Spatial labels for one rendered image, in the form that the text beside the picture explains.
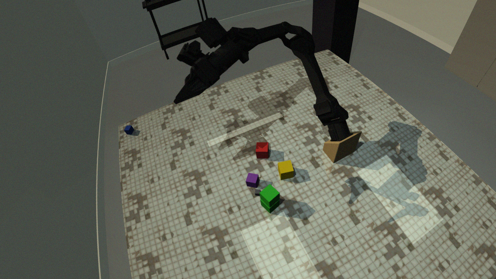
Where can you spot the green block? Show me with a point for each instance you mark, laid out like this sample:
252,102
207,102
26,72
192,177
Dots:
270,209
269,195

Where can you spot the red block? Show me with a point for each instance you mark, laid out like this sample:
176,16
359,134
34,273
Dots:
262,150

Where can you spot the purple cube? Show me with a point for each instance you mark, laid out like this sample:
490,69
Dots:
252,180

